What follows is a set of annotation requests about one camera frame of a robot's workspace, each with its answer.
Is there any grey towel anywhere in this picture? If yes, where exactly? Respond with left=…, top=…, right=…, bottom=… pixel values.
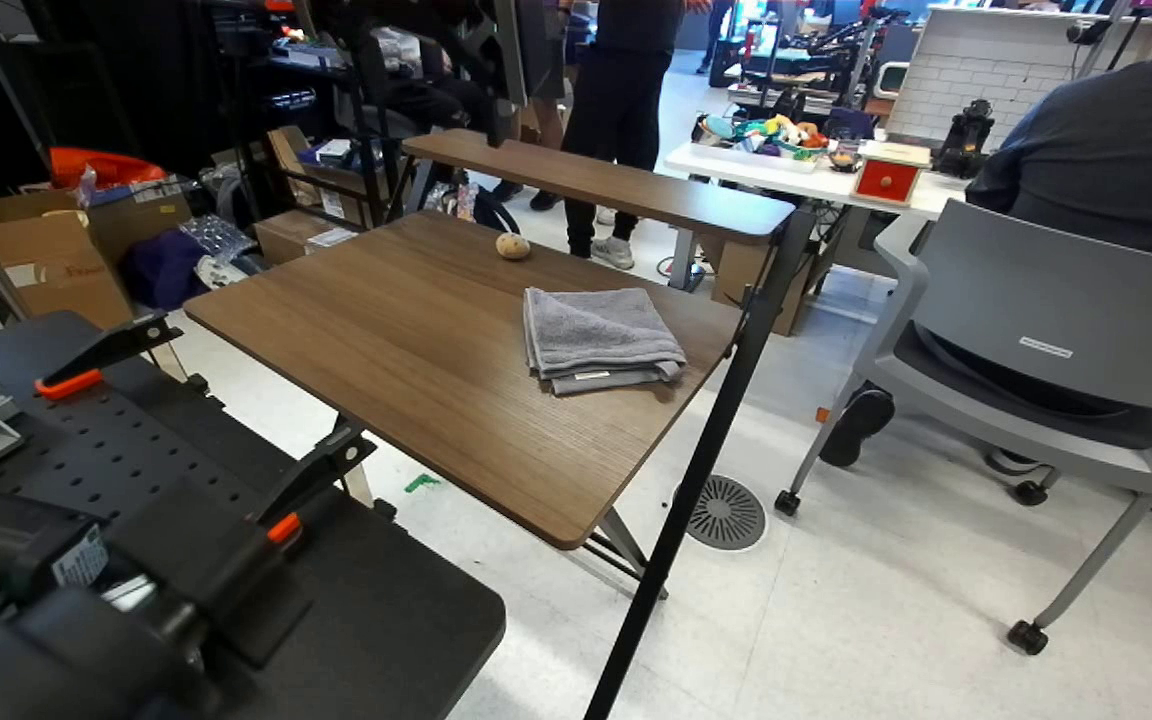
left=521, top=285, right=690, bottom=399

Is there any black clamp orange handle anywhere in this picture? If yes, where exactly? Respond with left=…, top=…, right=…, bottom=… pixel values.
left=29, top=312, right=186, bottom=406
left=146, top=419, right=380, bottom=645

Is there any large cardboard box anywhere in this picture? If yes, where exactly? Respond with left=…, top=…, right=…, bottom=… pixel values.
left=0, top=183, right=190, bottom=333

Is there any round floor drain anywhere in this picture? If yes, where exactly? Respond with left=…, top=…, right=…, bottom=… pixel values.
left=682, top=472, right=768, bottom=552

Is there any long narrow wooden bench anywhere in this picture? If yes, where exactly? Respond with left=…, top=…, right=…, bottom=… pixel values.
left=399, top=122, right=799, bottom=242

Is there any white board panel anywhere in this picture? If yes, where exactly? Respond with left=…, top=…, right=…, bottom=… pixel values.
left=885, top=4, right=1112, bottom=150

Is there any red box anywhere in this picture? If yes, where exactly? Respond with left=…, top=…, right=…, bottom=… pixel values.
left=851, top=139, right=931, bottom=208

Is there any black slanted metal pole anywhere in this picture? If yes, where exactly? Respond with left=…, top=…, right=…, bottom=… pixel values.
left=585, top=198, right=832, bottom=720

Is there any orange bag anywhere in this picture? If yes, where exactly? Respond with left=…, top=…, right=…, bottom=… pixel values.
left=44, top=143, right=172, bottom=192

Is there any person in black t-shirt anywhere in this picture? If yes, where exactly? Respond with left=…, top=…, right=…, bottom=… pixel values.
left=561, top=0, right=689, bottom=270

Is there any colourful toys pile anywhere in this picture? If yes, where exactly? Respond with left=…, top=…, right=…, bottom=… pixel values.
left=690, top=108, right=860, bottom=162

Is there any grey rolling chair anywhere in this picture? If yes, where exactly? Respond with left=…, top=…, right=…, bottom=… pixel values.
left=772, top=194, right=1152, bottom=658

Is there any seated person in grey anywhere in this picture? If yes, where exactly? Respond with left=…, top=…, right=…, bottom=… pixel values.
left=814, top=42, right=1152, bottom=472

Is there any flat cardboard box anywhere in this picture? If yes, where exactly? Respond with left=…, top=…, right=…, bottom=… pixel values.
left=250, top=208, right=362, bottom=269

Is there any black metal table frame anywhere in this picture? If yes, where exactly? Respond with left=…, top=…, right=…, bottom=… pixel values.
left=566, top=504, right=660, bottom=596

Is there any white table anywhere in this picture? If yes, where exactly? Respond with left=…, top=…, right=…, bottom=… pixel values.
left=660, top=136, right=971, bottom=221

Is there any person in grey shorts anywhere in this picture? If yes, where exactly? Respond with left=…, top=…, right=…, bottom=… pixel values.
left=488, top=0, right=571, bottom=214

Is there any cardboard box with dark print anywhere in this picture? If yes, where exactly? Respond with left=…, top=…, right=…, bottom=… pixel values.
left=708, top=234, right=821, bottom=334

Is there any black perforated workbench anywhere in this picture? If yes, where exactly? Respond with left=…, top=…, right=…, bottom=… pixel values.
left=0, top=312, right=508, bottom=720

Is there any purple cloth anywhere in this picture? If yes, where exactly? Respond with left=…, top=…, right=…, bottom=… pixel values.
left=116, top=228, right=209, bottom=312

